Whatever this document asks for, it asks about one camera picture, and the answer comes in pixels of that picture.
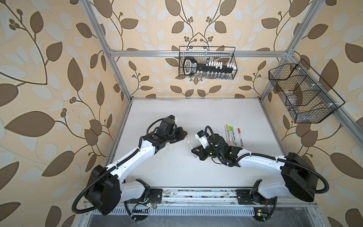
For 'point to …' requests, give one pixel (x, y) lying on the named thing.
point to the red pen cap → (239, 130)
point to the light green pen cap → (233, 129)
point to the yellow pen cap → (227, 126)
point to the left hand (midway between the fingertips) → (188, 132)
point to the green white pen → (232, 137)
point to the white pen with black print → (229, 135)
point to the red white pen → (240, 138)
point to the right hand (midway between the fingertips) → (192, 151)
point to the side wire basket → (308, 98)
